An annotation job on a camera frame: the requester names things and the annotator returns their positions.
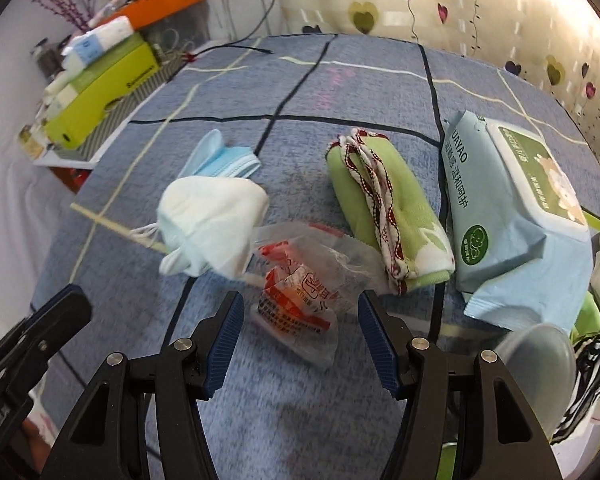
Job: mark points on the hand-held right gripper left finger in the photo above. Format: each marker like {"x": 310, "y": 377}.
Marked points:
{"x": 227, "y": 345}

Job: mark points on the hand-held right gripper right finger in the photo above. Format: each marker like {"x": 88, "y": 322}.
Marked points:
{"x": 377, "y": 345}

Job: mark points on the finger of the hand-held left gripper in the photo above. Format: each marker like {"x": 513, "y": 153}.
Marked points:
{"x": 60, "y": 315}

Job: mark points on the clear red-print plastic wrapper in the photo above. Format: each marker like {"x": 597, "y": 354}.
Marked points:
{"x": 290, "y": 295}

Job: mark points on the black white striped cloth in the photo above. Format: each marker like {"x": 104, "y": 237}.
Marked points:
{"x": 587, "y": 385}

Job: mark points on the white face mask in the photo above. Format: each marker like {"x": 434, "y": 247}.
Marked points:
{"x": 205, "y": 220}

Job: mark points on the green towel with red trim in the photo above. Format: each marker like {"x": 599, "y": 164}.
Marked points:
{"x": 410, "y": 200}

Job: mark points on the white shelf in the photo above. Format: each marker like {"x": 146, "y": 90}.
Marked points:
{"x": 65, "y": 160}

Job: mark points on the clear round plastic container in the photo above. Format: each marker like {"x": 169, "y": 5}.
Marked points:
{"x": 535, "y": 365}

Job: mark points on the light blue wet wipes pack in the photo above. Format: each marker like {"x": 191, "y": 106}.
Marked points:
{"x": 500, "y": 240}

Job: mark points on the small yellow box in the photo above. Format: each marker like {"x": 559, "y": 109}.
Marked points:
{"x": 31, "y": 142}

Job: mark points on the blue face mask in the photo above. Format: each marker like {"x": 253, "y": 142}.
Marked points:
{"x": 230, "y": 160}

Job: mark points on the lime green cardboard box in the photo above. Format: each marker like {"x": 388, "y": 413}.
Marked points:
{"x": 105, "y": 105}

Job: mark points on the olive green box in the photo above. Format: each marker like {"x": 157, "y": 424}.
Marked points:
{"x": 110, "y": 67}

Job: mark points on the glass jars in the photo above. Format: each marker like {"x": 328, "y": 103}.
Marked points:
{"x": 47, "y": 55}

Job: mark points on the patterned tray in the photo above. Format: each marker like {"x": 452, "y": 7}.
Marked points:
{"x": 167, "y": 71}

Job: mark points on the white blue tissue pack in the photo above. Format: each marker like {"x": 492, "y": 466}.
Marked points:
{"x": 95, "y": 45}

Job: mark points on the pink flower branches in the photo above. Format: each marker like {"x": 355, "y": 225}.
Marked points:
{"x": 60, "y": 2}

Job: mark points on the orange-lidded storage bin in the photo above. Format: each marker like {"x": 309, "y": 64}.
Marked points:
{"x": 165, "y": 2}

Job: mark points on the heart print curtain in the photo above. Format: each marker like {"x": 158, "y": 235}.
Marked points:
{"x": 505, "y": 20}

